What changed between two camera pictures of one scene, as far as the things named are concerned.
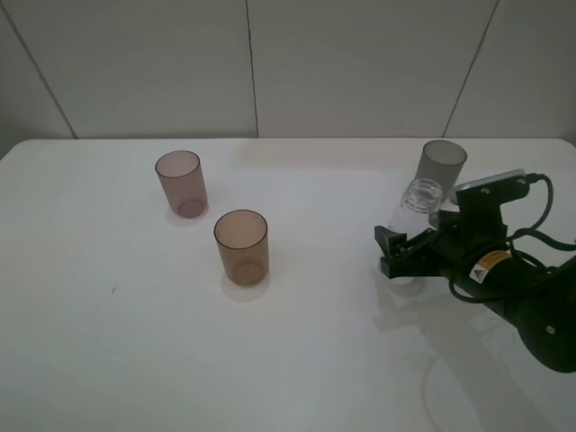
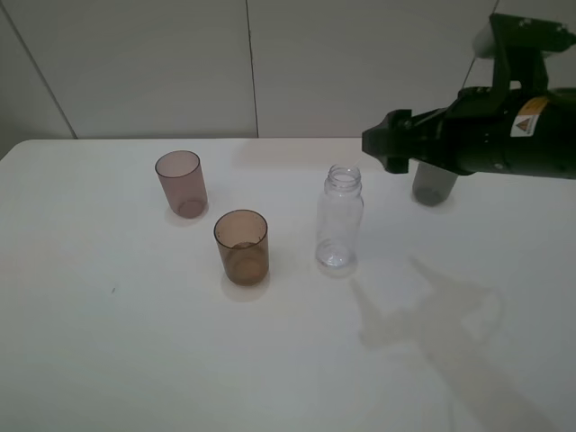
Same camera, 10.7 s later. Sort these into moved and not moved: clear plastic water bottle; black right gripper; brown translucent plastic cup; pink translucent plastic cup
Moved: black right gripper; clear plastic water bottle
Not moved: brown translucent plastic cup; pink translucent plastic cup
